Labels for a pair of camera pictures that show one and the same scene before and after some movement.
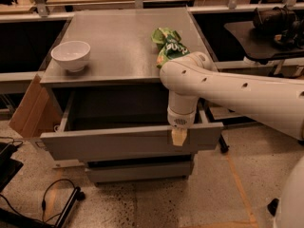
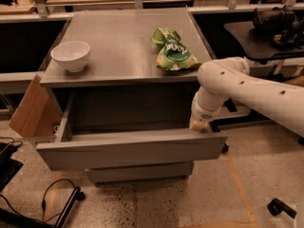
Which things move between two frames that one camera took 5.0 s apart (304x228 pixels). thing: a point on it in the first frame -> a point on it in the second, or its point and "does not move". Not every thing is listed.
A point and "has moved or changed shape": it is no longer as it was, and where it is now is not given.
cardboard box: (38, 110) does not move
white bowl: (71, 55) does not move
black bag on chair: (279, 26) does not move
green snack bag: (168, 46) does not move
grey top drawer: (116, 123) has moved or changed shape
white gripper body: (180, 120) -> (202, 115)
